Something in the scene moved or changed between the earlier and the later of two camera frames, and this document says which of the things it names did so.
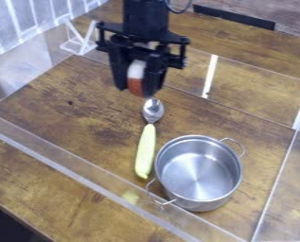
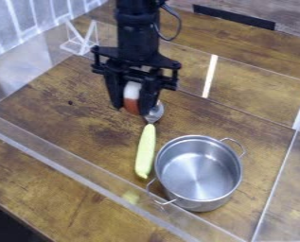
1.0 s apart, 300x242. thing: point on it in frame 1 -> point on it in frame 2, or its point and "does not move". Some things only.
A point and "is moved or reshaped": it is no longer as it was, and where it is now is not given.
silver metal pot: (197, 172) does not move
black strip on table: (223, 14) does not move
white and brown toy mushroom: (134, 77) is moved or reshaped
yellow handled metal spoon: (152, 112) does not move
